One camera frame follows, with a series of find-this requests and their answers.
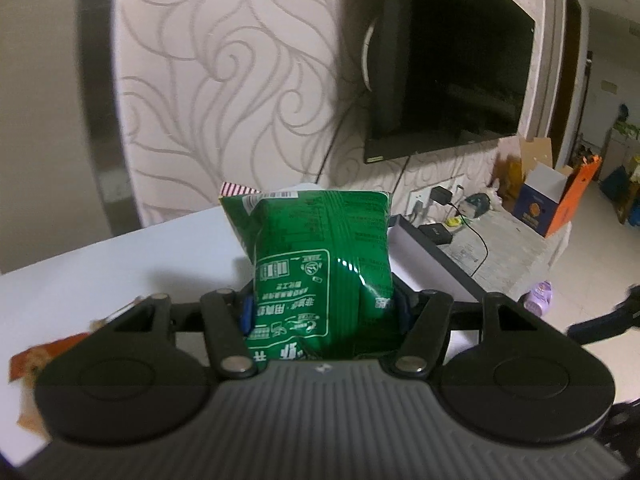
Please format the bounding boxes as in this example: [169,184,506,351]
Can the green chip bag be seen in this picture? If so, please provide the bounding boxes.
[220,188,398,367]

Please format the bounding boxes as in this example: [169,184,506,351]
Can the black tray with white liner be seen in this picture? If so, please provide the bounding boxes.
[387,216,486,302]

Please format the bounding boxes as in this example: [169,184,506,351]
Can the purple bottle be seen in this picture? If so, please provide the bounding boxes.
[522,281,553,318]

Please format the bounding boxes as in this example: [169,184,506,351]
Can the black set-top box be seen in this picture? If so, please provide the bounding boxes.
[419,223,454,245]

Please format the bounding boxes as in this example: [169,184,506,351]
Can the black power adapter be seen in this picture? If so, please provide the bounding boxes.
[430,185,452,206]

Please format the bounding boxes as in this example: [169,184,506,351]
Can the orange blue cardboard box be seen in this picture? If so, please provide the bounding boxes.
[512,138,602,237]

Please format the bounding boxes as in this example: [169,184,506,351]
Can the peanut snack packet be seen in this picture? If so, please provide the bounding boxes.
[9,296,144,441]

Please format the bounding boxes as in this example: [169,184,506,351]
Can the black power cable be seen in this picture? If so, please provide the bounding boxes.
[444,201,490,279]

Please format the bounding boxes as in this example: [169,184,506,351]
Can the white wall socket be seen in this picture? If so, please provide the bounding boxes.
[406,174,464,220]

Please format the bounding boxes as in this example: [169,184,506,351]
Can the black wall television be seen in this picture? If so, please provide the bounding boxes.
[362,0,535,164]

